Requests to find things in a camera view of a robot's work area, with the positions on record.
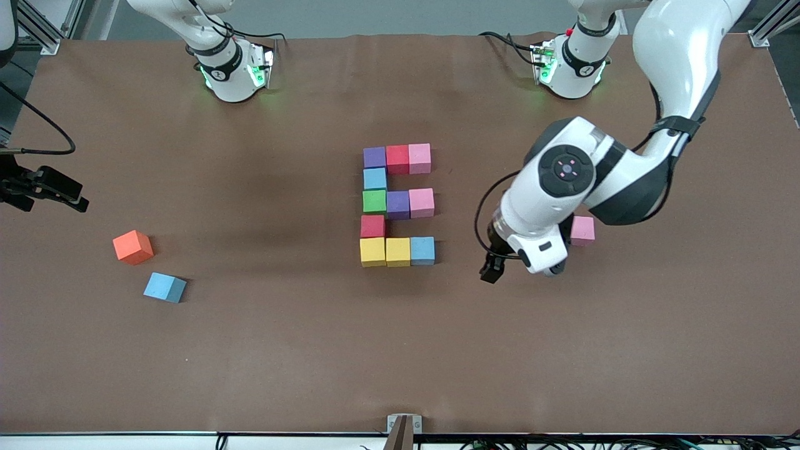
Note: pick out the purple foam cube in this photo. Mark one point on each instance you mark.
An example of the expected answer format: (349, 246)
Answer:
(375, 157)
(398, 205)

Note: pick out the brown table mat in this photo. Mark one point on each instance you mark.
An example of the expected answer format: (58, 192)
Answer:
(400, 362)

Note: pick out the silver aluminium frame post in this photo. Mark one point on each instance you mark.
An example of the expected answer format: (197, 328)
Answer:
(758, 39)
(50, 45)

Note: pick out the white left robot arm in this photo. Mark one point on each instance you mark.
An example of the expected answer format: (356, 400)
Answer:
(675, 62)

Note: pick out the pink foam cube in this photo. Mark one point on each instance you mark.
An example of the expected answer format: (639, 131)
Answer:
(420, 159)
(582, 230)
(422, 203)

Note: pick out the orange foam cube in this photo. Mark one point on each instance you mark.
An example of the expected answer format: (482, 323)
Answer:
(132, 247)

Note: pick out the grey metal bracket plate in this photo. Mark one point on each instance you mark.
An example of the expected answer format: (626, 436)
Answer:
(417, 425)

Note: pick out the green foam cube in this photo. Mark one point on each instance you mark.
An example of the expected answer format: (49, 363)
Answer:
(374, 201)

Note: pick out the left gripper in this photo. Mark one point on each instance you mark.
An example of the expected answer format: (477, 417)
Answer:
(498, 248)

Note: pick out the brown pointed bar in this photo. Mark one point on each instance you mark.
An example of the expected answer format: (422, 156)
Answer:
(400, 437)

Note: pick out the yellow foam cube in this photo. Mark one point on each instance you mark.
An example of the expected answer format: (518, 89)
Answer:
(373, 251)
(399, 252)

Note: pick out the red foam cube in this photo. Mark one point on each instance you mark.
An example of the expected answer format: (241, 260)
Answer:
(373, 226)
(397, 160)

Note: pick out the blue foam cube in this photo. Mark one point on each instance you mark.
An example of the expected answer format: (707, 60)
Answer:
(375, 179)
(164, 287)
(422, 250)

